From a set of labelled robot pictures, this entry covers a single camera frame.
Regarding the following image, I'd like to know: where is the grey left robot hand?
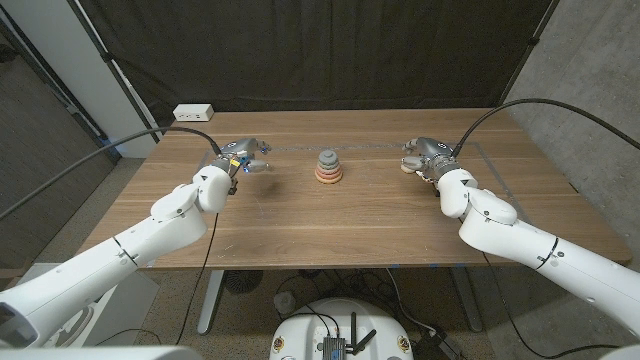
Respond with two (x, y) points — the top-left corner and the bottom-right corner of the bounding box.
(212, 137), (274, 181)

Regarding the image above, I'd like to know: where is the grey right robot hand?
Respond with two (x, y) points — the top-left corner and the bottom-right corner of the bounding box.
(399, 136), (461, 182)

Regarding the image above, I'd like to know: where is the white power strip box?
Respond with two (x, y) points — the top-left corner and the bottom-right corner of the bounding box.
(172, 103), (215, 123)

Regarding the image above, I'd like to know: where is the small black floor fan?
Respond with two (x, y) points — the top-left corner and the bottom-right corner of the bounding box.
(223, 269), (265, 295)

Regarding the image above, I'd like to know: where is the black backdrop curtain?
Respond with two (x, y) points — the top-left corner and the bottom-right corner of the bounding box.
(77, 0), (556, 132)

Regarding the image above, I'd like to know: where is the black backdrop stand pole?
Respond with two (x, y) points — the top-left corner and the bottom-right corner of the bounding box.
(67, 0), (164, 141)
(497, 0), (561, 109)

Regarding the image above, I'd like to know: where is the grey table leg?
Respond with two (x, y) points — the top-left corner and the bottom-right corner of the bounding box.
(449, 267), (484, 334)

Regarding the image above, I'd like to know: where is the white table leg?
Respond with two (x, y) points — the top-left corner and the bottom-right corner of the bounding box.
(197, 269), (226, 335)

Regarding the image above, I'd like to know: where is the grey round floor object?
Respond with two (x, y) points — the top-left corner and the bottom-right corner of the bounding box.
(273, 291), (297, 315)

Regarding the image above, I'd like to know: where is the white robot torso base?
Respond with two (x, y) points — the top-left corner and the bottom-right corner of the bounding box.
(269, 298), (415, 360)

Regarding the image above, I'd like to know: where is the white floor platform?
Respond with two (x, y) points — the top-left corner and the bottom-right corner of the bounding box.
(49, 269), (161, 347)

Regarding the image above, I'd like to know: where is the black power adapter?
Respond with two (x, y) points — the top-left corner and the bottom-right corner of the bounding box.
(412, 329), (461, 360)

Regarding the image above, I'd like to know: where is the grey antenna radio box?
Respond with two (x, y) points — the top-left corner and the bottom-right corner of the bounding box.
(319, 312), (379, 360)

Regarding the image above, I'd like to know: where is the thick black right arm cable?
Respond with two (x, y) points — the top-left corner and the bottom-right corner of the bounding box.
(451, 97), (640, 160)

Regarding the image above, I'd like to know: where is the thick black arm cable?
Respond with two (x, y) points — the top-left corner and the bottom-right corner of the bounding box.
(0, 126), (222, 221)
(451, 97), (640, 160)

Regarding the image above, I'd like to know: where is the thin black left wrist cable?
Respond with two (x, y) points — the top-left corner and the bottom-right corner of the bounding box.
(94, 212), (220, 347)

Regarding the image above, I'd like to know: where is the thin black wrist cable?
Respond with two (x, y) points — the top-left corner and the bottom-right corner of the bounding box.
(94, 212), (220, 347)
(482, 252), (621, 359)

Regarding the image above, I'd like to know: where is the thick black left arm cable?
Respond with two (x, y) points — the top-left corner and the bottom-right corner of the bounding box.
(0, 126), (222, 221)

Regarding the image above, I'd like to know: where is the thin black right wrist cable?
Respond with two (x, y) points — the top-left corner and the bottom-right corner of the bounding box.
(482, 252), (621, 359)

